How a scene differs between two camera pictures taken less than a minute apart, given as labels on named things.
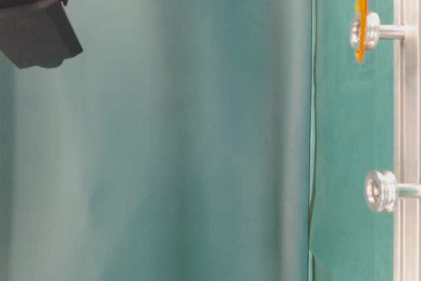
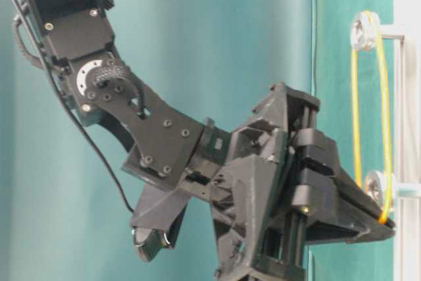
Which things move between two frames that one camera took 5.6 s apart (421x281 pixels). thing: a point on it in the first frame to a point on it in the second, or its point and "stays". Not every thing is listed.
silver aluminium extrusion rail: x=406 y=120 stays
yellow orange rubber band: x=362 y=6 to x=356 y=15
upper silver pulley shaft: x=375 y=31 stays
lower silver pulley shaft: x=382 y=190 stays
